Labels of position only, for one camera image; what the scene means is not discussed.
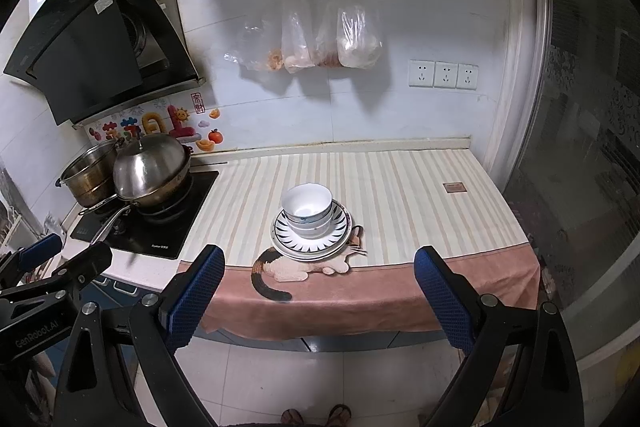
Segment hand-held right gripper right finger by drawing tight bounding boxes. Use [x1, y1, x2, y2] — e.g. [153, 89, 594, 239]
[413, 245, 586, 427]

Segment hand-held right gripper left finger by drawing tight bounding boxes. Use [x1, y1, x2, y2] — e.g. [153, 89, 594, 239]
[52, 244, 226, 427]

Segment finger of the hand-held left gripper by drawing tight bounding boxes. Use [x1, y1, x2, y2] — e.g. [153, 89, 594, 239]
[0, 241, 113, 308]
[0, 233, 63, 288]

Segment blue-patterned white plate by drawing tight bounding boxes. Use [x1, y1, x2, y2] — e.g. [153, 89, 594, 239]
[271, 199, 352, 257]

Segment white bowl with blue band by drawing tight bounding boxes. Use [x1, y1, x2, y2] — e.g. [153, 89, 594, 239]
[281, 183, 333, 224]
[285, 202, 335, 239]

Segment black cooktop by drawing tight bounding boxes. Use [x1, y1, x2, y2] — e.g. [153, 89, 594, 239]
[69, 169, 221, 260]

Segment steel stock pot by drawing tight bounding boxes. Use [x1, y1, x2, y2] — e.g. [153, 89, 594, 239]
[56, 141, 123, 208]

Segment steel wok pan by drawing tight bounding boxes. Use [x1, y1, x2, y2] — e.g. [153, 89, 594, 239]
[77, 147, 194, 244]

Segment striped towel with cat print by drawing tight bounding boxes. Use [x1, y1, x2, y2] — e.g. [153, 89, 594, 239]
[177, 147, 542, 340]

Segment steel wok lid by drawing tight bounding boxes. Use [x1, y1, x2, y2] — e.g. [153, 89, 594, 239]
[112, 133, 193, 200]

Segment person's right foot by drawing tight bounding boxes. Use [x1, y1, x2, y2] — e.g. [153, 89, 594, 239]
[327, 403, 353, 426]

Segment glass sliding door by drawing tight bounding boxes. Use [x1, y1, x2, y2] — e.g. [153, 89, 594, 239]
[487, 0, 640, 373]

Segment black range hood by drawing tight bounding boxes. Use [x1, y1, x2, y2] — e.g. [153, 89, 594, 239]
[2, 0, 207, 128]

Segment clear plastic bag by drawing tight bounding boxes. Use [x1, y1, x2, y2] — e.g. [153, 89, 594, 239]
[312, 2, 346, 68]
[336, 0, 385, 70]
[224, 19, 286, 74]
[280, 0, 321, 74]

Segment colourful wall stickers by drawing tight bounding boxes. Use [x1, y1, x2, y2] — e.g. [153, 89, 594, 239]
[87, 104, 224, 154]

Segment white wall socket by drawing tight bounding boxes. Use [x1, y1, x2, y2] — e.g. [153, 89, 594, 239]
[456, 63, 479, 90]
[434, 61, 458, 89]
[409, 59, 435, 88]

